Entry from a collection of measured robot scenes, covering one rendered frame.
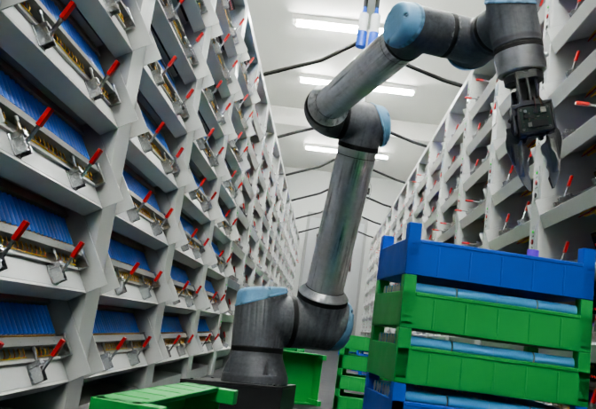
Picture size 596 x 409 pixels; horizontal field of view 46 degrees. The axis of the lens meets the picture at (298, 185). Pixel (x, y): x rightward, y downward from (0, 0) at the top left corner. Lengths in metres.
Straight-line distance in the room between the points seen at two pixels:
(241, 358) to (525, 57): 1.13
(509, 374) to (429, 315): 0.15
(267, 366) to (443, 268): 0.98
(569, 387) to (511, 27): 0.63
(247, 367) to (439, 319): 0.97
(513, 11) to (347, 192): 0.79
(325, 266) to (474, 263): 0.94
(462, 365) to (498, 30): 0.62
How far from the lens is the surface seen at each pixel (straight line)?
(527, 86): 1.32
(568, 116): 2.48
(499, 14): 1.37
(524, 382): 1.13
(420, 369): 1.08
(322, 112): 1.80
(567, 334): 1.16
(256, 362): 1.97
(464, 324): 1.09
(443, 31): 1.41
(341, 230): 1.96
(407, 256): 1.07
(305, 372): 2.96
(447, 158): 4.54
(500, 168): 3.11
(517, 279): 1.13
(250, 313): 1.98
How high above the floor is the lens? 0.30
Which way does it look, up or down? 11 degrees up
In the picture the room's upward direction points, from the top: 8 degrees clockwise
